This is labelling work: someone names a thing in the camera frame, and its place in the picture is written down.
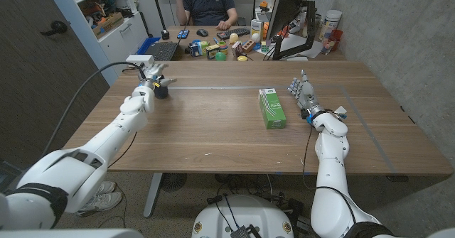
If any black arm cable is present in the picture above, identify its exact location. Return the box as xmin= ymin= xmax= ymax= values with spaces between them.
xmin=301 ymin=126 xmax=358 ymax=225
xmin=41 ymin=61 xmax=146 ymax=157

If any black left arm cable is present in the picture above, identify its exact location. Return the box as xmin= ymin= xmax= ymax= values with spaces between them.
xmin=41 ymin=61 xmax=146 ymax=157

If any grey table leg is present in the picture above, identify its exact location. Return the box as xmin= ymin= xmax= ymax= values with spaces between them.
xmin=143 ymin=173 xmax=164 ymax=219

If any blue and white toy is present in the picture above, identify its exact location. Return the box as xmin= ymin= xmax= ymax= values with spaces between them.
xmin=187 ymin=40 xmax=203 ymax=58

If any black keyboard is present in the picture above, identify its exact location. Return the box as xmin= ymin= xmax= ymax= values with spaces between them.
xmin=216 ymin=26 xmax=252 ymax=40
xmin=144 ymin=41 xmax=180 ymax=62

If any green and white carton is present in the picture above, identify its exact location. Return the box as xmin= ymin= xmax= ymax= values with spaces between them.
xmin=258 ymin=87 xmax=287 ymax=130

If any black computer monitor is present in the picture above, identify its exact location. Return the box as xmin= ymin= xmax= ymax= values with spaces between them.
xmin=265 ymin=0 xmax=314 ymax=40

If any white paper sheet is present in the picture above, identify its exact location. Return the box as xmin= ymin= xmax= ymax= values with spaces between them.
xmin=262 ymin=33 xmax=323 ymax=60

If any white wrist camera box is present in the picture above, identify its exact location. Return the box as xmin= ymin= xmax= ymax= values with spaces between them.
xmin=125 ymin=54 xmax=156 ymax=68
xmin=333 ymin=105 xmax=348 ymax=120

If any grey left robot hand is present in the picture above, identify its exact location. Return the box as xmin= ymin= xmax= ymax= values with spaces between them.
xmin=140 ymin=63 xmax=178 ymax=90

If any black cup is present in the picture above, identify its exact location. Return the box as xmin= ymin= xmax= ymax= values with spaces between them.
xmin=154 ymin=85 xmax=169 ymax=100

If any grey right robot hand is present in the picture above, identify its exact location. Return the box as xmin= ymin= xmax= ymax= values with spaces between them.
xmin=287 ymin=69 xmax=325 ymax=120

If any cardboard box of toys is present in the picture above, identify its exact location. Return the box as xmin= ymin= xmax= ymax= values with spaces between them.
xmin=91 ymin=12 xmax=125 ymax=39

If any black door handle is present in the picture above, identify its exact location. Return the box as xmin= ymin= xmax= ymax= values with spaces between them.
xmin=40 ymin=20 xmax=68 ymax=37

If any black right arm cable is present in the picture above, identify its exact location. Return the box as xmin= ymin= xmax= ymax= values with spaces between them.
xmin=301 ymin=126 xmax=358 ymax=225

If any white drink carton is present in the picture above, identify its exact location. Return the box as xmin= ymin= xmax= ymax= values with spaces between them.
xmin=250 ymin=18 xmax=264 ymax=40

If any white shelf cabinet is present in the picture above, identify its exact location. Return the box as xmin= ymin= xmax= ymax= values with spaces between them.
xmin=42 ymin=0 xmax=149 ymax=86

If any man in dark polo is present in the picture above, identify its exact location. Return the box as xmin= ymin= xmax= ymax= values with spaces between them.
xmin=173 ymin=0 xmax=239 ymax=31

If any white plastic tub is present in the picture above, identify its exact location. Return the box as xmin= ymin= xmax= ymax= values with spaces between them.
xmin=318 ymin=9 xmax=343 ymax=42

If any white sneaker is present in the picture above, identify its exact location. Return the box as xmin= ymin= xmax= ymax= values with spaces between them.
xmin=95 ymin=180 xmax=117 ymax=195
xmin=76 ymin=191 xmax=124 ymax=217

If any white robot torso base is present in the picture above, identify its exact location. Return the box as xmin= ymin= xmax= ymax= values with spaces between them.
xmin=191 ymin=194 xmax=295 ymax=238

